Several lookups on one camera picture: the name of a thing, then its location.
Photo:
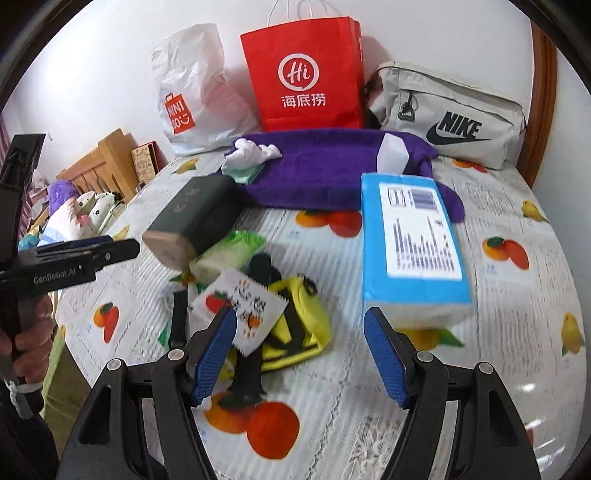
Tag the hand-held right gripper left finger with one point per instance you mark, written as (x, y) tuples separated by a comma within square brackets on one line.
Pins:
[(214, 355)]

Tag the person's dark clothing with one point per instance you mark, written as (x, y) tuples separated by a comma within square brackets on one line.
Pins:
[(23, 447)]

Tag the wooden headboard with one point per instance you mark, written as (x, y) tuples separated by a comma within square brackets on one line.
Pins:
[(545, 92)]

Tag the light wooden furniture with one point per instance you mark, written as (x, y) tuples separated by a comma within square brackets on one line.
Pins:
[(106, 157)]

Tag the small white printed packet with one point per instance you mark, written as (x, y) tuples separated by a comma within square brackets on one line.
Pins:
[(249, 300)]

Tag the white plastic shopping bag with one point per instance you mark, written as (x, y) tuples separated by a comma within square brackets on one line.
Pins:
[(194, 83)]

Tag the purple plush toy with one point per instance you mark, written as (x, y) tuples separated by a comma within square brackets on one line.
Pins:
[(62, 191)]

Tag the blue tissue pack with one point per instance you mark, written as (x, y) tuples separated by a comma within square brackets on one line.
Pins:
[(378, 258)]

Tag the white spotted plush toy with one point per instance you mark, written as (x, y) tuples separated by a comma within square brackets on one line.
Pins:
[(99, 205)]

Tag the green and white wipes packet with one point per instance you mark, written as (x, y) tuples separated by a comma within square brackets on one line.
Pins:
[(226, 258)]

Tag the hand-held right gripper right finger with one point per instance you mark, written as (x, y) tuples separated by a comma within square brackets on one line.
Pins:
[(388, 364)]

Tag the grey sling bag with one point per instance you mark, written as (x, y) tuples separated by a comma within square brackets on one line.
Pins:
[(443, 97)]

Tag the purple towel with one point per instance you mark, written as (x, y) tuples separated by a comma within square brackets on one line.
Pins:
[(323, 170)]

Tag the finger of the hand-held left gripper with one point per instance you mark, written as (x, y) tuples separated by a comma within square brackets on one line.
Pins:
[(83, 243), (117, 254)]

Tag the fruit print bed sheet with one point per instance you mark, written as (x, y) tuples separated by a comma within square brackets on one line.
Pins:
[(508, 323)]

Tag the patterned cardboard box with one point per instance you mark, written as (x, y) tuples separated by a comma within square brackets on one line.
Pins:
[(143, 164)]

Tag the person's left hand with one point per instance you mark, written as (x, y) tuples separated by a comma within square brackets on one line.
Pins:
[(39, 337)]

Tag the yellow mesh bag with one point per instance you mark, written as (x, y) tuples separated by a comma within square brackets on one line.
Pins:
[(309, 323)]

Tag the white tissue packet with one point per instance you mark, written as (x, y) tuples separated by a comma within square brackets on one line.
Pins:
[(392, 152)]

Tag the dark green box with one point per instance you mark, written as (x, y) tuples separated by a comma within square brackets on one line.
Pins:
[(198, 212)]

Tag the light green cloth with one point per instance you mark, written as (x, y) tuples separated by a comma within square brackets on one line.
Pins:
[(244, 174)]

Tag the red paper bag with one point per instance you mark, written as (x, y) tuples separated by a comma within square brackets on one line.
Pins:
[(323, 41)]

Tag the plush toys on bed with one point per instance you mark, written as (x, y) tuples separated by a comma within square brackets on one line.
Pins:
[(60, 221)]

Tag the white gloves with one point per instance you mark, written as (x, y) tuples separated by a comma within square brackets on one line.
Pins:
[(247, 154)]

